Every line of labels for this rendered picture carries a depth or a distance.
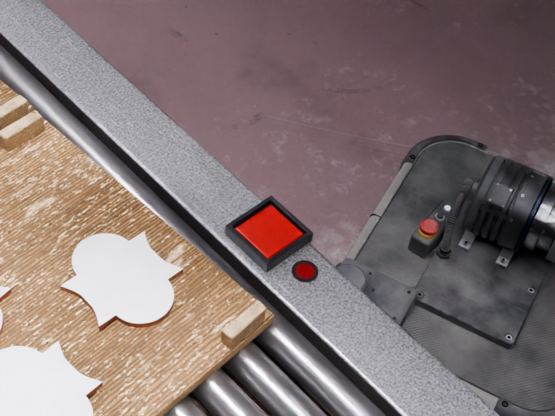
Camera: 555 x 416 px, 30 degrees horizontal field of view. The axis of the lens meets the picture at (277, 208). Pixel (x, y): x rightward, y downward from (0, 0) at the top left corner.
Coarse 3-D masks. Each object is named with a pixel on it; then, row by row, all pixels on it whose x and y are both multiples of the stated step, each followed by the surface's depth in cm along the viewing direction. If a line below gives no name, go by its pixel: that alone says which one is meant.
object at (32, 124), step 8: (32, 112) 129; (24, 120) 128; (32, 120) 129; (40, 120) 129; (8, 128) 127; (16, 128) 127; (24, 128) 128; (32, 128) 129; (40, 128) 130; (0, 136) 127; (8, 136) 127; (16, 136) 128; (24, 136) 129; (32, 136) 130; (0, 144) 129; (8, 144) 127; (16, 144) 128
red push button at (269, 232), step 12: (252, 216) 126; (264, 216) 126; (276, 216) 127; (240, 228) 125; (252, 228) 125; (264, 228) 125; (276, 228) 126; (288, 228) 126; (252, 240) 124; (264, 240) 124; (276, 240) 124; (288, 240) 125; (264, 252) 123; (276, 252) 123
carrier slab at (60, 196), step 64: (0, 192) 124; (64, 192) 125; (128, 192) 126; (0, 256) 119; (64, 256) 119; (192, 256) 121; (64, 320) 114; (192, 320) 116; (128, 384) 110; (192, 384) 111
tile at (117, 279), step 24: (96, 240) 120; (120, 240) 120; (144, 240) 121; (72, 264) 118; (96, 264) 118; (120, 264) 118; (144, 264) 119; (168, 264) 119; (72, 288) 116; (96, 288) 116; (120, 288) 116; (144, 288) 117; (168, 288) 117; (96, 312) 114; (120, 312) 114; (144, 312) 115; (168, 312) 115
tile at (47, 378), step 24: (0, 360) 109; (24, 360) 110; (48, 360) 110; (0, 384) 108; (24, 384) 108; (48, 384) 108; (72, 384) 108; (96, 384) 109; (0, 408) 106; (24, 408) 106; (48, 408) 106; (72, 408) 107
